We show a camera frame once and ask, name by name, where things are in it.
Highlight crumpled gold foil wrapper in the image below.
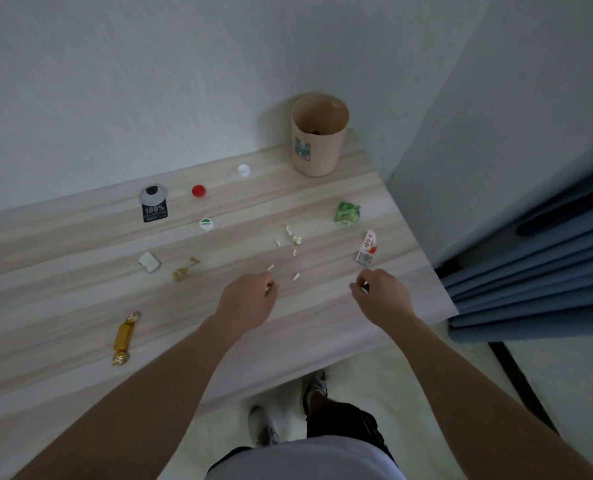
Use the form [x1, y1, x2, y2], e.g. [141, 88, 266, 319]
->
[171, 256, 201, 283]

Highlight person's right forearm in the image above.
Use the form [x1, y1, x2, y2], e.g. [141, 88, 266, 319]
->
[386, 315, 593, 480]

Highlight white shirt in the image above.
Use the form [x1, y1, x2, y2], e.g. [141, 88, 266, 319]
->
[216, 436, 407, 480]

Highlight person's grey shoe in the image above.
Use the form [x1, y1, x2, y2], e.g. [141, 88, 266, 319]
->
[301, 369, 330, 415]
[248, 406, 280, 447]

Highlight black and silver foil tag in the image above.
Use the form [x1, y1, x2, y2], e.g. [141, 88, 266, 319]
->
[138, 184, 170, 224]

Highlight green crumpled wrapper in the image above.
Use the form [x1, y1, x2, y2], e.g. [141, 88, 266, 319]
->
[334, 202, 361, 226]

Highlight red and white packet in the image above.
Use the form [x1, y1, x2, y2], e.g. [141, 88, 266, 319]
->
[356, 230, 378, 267]

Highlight person's right hand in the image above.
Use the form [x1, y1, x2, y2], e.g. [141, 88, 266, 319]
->
[349, 268, 417, 331]

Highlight blue curtain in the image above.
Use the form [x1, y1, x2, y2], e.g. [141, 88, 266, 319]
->
[439, 157, 593, 345]

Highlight person's left hand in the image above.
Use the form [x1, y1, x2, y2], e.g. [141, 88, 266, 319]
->
[215, 272, 280, 340]

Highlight tan paper cup bin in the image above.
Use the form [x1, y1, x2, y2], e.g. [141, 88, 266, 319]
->
[291, 93, 350, 178]

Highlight person's left forearm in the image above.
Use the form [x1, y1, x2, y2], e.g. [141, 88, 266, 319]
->
[11, 315, 257, 480]

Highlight person's left grey shoe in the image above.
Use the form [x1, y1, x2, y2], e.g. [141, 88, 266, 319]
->
[248, 406, 280, 447]

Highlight person's right grey shoe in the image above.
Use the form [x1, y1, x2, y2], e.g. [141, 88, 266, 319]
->
[301, 369, 330, 415]

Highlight gold wrapped candy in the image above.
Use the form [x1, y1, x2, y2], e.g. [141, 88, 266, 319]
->
[111, 311, 142, 368]

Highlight scattered white paper scraps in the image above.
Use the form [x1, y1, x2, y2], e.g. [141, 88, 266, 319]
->
[267, 225, 304, 282]

